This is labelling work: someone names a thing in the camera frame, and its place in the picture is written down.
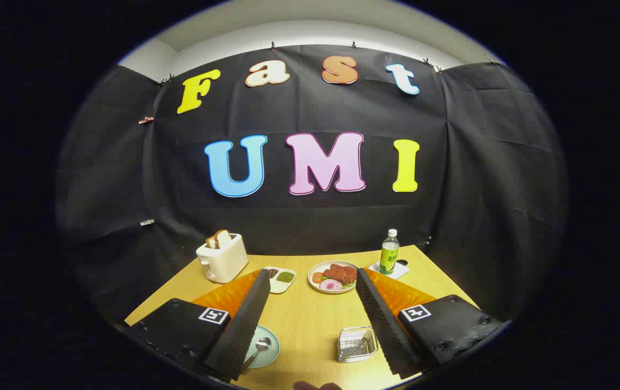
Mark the brown meat piece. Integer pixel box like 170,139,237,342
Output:
323,263,358,285

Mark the white toaster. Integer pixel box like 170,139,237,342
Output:
196,233,249,284

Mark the white square coaster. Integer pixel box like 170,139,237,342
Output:
368,260,409,280

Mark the light green plate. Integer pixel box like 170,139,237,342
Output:
242,324,280,369

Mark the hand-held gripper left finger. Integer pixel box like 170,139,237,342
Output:
126,268,271,382

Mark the white food plate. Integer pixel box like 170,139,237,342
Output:
308,261,360,294

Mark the green drink bottle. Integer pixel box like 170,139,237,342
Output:
378,229,400,275

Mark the perforated metal cutlery basket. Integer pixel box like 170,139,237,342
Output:
337,326,378,363

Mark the white divided bean dish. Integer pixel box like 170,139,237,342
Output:
264,266,297,294

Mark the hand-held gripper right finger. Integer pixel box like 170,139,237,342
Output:
355,267,508,380

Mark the metal spoon with brown handle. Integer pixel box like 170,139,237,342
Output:
241,337,272,373

